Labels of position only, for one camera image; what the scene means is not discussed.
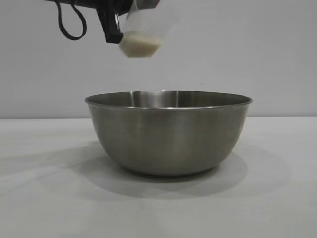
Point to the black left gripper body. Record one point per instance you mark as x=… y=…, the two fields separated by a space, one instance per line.
x=99 y=3

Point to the clear plastic measuring cup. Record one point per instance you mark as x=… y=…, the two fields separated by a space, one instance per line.
x=138 y=24

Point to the stainless steel mixing bowl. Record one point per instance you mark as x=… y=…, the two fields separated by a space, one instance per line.
x=168 y=136

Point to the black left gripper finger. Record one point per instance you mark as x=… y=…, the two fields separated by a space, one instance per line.
x=151 y=3
x=110 y=27

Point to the white rice grains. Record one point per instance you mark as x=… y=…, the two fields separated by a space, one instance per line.
x=140 y=47

